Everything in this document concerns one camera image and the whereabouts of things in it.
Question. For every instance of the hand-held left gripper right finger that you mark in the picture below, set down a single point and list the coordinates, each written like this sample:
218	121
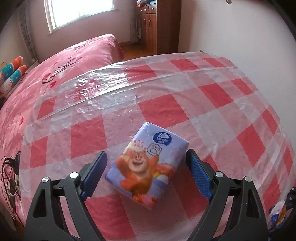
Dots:
200	176

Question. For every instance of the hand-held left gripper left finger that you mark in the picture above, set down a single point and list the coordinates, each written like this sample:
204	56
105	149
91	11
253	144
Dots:
94	173

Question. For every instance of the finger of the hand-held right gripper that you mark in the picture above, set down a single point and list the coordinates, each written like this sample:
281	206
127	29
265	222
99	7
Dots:
290	195

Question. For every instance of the white blue orange packet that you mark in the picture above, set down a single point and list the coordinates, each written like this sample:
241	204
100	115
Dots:
276	215

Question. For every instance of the purple bear tissue pack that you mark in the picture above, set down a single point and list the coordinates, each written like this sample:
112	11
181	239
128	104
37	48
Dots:
143	166

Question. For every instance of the red checked plastic tablecloth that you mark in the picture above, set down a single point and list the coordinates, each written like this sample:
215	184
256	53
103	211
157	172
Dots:
161	104

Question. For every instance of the pink sheet bed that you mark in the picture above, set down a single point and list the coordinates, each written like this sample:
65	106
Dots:
57	69

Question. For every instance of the orange teal cartoon pillow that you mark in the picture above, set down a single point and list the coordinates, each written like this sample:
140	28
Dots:
12	78
12	64

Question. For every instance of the grey checked curtain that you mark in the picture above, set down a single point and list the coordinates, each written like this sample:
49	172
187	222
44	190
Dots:
27	34
134	25

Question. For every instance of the brown wooden cabinet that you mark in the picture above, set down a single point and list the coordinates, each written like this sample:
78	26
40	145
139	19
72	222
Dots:
166	25

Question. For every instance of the bright window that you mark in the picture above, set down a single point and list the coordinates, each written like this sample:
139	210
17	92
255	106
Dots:
76	11

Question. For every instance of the pile of folded clothes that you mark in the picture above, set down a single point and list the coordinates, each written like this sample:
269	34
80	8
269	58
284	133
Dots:
143	1

